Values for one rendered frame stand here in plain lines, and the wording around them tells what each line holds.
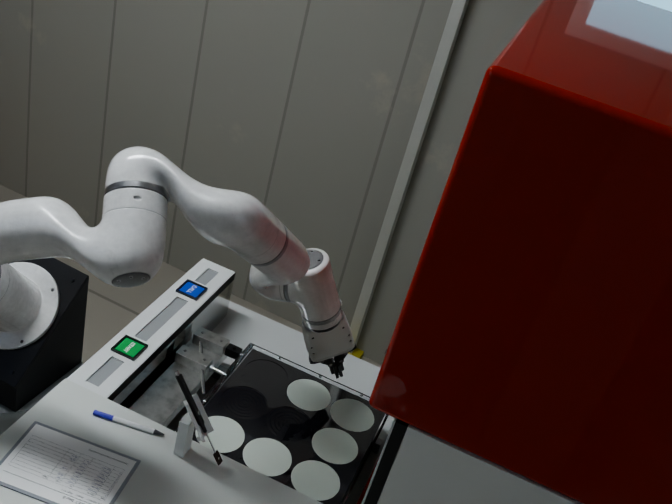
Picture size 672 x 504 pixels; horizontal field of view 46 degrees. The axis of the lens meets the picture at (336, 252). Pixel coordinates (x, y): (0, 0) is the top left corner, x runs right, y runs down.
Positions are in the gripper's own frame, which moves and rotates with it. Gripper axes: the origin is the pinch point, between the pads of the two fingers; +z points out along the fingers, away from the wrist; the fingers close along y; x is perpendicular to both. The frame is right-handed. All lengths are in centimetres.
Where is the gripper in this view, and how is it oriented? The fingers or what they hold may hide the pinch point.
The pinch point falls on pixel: (336, 367)
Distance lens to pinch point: 176.7
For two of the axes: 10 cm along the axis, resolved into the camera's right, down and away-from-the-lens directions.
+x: 2.8, 5.7, -7.7
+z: 1.8, 7.6, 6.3
